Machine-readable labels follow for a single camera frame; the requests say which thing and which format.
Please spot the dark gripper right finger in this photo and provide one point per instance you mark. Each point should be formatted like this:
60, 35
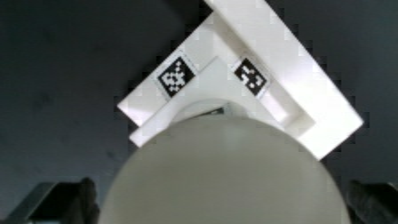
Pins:
371, 203

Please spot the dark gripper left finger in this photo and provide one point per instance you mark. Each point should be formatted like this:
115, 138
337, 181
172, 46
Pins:
58, 203

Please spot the white lamp bulb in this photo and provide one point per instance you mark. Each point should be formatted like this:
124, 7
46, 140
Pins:
222, 172

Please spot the white lamp base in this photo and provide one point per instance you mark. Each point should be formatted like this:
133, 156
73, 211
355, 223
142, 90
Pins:
209, 78

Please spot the white foam border frame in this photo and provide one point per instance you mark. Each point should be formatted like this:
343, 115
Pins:
296, 73

